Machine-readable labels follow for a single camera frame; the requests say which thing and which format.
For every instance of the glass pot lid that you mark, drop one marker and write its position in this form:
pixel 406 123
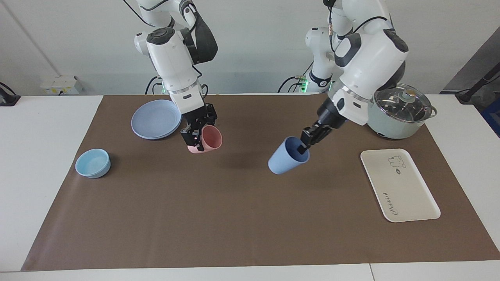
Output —
pixel 402 105

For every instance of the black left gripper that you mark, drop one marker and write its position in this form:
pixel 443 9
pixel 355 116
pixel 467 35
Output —
pixel 330 115

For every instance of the mint green electric pot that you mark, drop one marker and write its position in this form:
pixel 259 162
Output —
pixel 394 127

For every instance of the blue box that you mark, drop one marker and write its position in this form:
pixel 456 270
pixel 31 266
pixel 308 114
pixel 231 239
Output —
pixel 493 117

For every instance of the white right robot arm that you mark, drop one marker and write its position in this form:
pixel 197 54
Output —
pixel 175 58

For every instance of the white power strip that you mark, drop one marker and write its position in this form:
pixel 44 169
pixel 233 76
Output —
pixel 58 86

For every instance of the blue plastic cup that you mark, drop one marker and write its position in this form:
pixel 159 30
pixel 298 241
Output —
pixel 283 160

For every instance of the black clamp mount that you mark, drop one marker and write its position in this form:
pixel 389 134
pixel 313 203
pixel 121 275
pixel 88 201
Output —
pixel 8 97

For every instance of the pink plastic cup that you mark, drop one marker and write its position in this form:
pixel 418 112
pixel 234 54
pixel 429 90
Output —
pixel 213 138

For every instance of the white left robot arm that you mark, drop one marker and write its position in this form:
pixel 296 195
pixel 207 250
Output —
pixel 371 58

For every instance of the brown paper table mat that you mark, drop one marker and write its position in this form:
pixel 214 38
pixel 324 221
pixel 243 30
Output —
pixel 254 203

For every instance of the lavender blue plate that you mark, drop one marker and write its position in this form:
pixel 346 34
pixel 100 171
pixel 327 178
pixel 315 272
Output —
pixel 154 119

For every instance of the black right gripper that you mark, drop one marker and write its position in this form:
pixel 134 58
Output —
pixel 201 117

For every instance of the cream rabbit print tray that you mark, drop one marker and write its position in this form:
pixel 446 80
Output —
pixel 402 187

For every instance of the light blue bowl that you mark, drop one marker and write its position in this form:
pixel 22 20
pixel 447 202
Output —
pixel 93 164

